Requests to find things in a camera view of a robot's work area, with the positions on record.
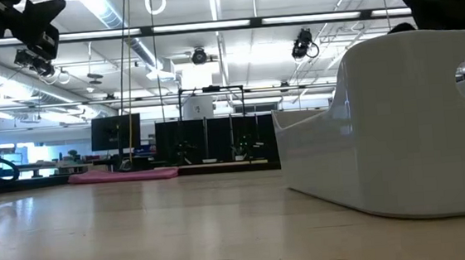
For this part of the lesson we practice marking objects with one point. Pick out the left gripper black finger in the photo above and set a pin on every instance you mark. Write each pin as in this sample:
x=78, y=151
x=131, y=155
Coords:
x=44, y=14

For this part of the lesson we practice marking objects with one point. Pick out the grey plastic tupperware tub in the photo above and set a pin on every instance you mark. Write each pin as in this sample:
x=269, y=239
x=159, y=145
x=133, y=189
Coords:
x=382, y=135

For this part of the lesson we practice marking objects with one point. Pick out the black background screen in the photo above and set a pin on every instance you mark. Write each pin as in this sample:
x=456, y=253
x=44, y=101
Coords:
x=108, y=133

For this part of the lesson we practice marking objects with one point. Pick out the black overhead crossbar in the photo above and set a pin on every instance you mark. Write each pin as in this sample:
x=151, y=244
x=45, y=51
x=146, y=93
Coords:
x=257, y=21

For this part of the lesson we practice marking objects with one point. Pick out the cluttered background workbench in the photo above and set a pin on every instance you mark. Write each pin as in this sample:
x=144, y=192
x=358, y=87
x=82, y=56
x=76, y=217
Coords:
x=65, y=165

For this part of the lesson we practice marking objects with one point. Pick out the white cylindrical tank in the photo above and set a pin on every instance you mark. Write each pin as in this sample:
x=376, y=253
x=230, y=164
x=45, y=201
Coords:
x=197, y=108

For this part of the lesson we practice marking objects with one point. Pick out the purple folded cloth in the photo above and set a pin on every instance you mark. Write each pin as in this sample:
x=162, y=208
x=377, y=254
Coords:
x=124, y=176

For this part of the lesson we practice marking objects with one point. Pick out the black partition panels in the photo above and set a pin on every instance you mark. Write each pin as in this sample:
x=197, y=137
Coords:
x=216, y=139

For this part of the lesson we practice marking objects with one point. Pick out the black ceiling-mounted camera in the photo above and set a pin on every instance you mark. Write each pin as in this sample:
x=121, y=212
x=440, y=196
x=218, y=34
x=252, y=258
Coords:
x=302, y=41
x=27, y=62

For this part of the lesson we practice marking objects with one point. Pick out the black aluminium table frame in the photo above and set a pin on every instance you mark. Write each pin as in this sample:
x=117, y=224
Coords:
x=20, y=185

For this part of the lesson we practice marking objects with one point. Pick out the black metal gantry frame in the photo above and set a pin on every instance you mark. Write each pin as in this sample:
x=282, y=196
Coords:
x=211, y=88

